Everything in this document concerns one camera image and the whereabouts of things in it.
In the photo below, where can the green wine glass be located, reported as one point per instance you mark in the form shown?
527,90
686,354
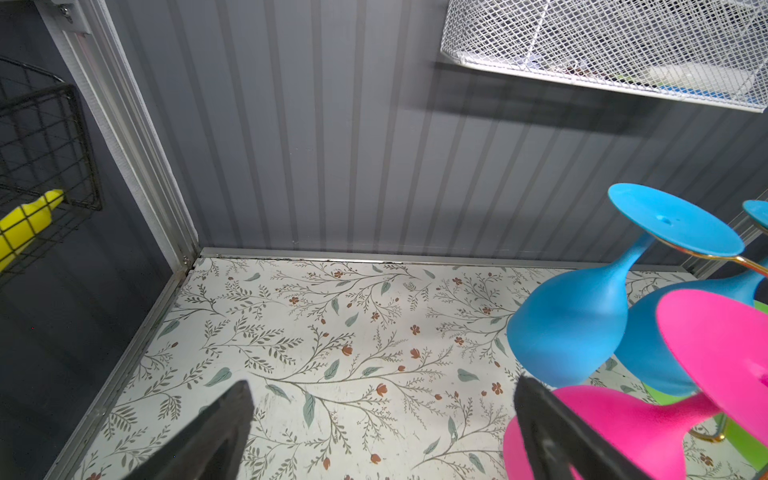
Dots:
738,432

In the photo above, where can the black wire wall basket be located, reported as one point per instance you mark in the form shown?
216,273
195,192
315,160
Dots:
45,145

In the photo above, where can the white marker in basket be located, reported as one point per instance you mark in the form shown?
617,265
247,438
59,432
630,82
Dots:
703,77

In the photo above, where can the left blue wine glass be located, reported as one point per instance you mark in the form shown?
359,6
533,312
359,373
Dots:
571,324

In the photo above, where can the gold wire glass rack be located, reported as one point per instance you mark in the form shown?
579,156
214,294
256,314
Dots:
697,408

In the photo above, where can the floral table mat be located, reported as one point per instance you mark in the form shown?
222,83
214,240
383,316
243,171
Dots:
357,370

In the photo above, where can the blue wine glass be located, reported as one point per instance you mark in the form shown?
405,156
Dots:
641,351
571,324

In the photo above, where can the right blue wine glass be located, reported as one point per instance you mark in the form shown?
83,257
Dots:
641,351

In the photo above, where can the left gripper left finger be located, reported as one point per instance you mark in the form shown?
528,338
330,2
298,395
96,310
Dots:
211,446

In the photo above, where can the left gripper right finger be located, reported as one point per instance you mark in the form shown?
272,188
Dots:
550,441

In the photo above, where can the white mesh wall basket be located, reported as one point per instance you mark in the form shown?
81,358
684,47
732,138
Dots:
609,45

